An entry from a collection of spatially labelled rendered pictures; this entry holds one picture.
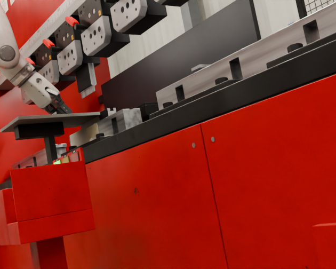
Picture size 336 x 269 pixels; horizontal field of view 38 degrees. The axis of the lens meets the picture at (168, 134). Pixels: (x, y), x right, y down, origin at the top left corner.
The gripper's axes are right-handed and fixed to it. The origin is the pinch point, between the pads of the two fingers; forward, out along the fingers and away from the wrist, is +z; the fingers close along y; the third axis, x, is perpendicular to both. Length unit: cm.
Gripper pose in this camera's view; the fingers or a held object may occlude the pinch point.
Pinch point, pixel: (62, 113)
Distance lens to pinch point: 163.0
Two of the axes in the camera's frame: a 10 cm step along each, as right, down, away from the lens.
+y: -5.6, 2.0, 8.0
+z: 6.6, 6.9, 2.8
